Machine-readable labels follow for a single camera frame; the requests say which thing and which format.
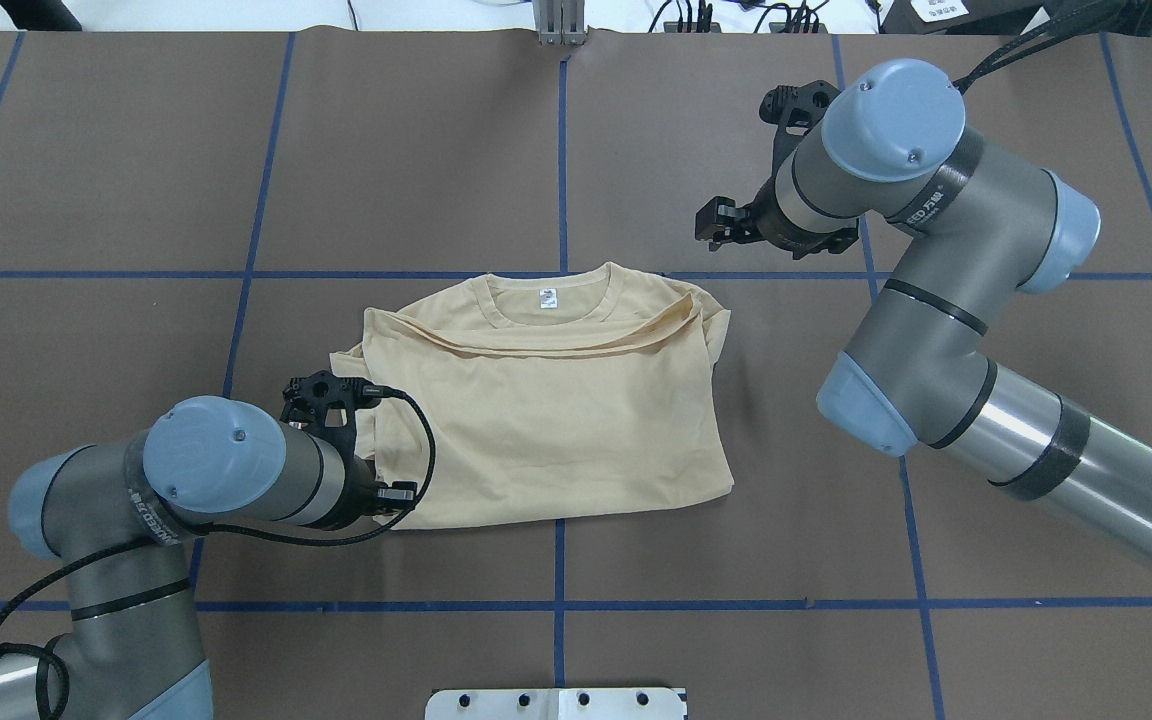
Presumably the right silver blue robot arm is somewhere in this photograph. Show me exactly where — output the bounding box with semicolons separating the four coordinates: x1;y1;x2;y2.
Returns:
695;58;1152;562

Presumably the brown paper table cover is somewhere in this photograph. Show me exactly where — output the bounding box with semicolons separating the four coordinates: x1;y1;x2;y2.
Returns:
0;28;1152;719

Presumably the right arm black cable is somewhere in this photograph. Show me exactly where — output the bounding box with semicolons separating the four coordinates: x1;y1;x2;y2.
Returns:
956;0;1137;86

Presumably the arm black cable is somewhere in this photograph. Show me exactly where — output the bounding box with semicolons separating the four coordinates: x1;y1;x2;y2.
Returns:
0;388;437;720
956;0;1137;86

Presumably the cream long-sleeve graphic shirt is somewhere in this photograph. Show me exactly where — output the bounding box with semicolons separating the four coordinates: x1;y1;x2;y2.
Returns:
329;263;733;530

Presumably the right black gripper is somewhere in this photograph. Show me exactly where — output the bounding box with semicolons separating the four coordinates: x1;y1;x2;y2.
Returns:
694;82;841;252

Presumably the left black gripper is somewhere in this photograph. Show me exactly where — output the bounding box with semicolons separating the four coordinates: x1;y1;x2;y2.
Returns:
282;370;420;511

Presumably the white central column base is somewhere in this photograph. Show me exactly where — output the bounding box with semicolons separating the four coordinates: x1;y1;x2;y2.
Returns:
424;685;690;719

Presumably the aluminium frame post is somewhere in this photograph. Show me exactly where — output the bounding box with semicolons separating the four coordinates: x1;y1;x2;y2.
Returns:
531;0;588;46

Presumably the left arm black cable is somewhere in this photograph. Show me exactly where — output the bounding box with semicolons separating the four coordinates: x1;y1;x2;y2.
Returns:
0;388;437;720

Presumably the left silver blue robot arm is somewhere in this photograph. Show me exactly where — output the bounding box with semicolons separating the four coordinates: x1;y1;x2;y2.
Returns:
0;372;435;719

